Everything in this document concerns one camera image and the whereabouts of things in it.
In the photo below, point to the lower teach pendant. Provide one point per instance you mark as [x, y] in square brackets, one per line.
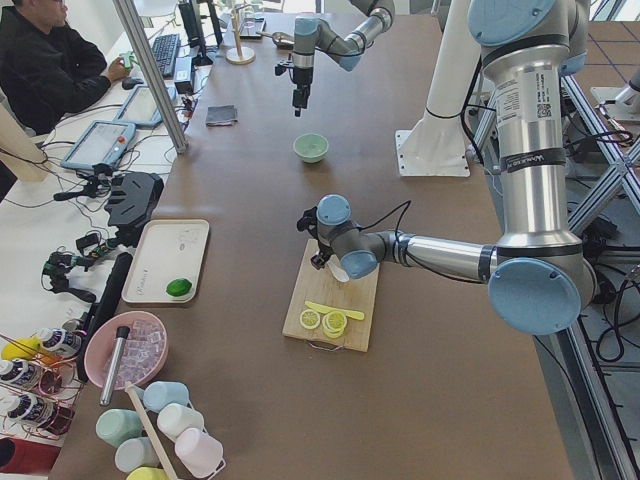
[103, 142]

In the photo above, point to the upper teach pendant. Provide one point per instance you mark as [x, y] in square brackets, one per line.
[140, 108]

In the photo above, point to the blue plastic cup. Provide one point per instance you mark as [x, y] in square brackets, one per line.
[160, 394]

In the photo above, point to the pink bowl with ice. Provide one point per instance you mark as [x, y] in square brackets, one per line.
[145, 349]

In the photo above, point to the black keyboard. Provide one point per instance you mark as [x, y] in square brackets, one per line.
[165, 49]

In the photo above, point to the green plastic cup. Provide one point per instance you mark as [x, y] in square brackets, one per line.
[115, 426]

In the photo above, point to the metal scoop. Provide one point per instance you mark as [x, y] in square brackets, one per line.
[280, 39]

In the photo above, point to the cream tray with bear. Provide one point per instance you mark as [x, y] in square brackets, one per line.
[168, 249]

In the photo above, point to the seated person in black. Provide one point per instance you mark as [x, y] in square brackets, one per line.
[48, 70]

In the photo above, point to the pink plastic cup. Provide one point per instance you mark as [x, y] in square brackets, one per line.
[200, 453]

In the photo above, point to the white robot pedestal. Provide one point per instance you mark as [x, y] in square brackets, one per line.
[436, 145]

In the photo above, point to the yellow plastic knife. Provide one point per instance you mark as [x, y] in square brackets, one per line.
[325, 309]

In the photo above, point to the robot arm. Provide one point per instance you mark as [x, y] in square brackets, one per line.
[314, 34]
[538, 280]

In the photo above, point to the aluminium frame post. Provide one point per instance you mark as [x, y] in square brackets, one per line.
[133, 26]

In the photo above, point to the teach pendant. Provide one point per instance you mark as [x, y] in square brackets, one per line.
[103, 142]
[140, 108]

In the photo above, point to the lower lemon slice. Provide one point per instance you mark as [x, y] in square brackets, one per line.
[310, 319]

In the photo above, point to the metal muddler tube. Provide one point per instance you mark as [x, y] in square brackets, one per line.
[122, 334]

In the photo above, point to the white plastic cup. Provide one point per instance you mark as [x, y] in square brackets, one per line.
[175, 418]

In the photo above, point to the light green bowl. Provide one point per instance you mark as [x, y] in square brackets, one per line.
[311, 147]

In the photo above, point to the lemon slice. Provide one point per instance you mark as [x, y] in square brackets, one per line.
[334, 324]
[310, 319]

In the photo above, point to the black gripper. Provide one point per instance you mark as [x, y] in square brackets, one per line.
[323, 250]
[301, 79]

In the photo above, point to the wooden cutting board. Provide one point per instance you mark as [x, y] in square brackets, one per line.
[321, 287]

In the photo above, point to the upper lemon slice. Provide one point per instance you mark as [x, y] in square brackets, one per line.
[334, 324]

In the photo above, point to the green lime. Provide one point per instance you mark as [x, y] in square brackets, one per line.
[178, 287]

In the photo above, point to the grey folded cloth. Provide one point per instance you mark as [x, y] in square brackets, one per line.
[224, 115]

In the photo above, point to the black stand base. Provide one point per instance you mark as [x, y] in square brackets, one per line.
[133, 198]

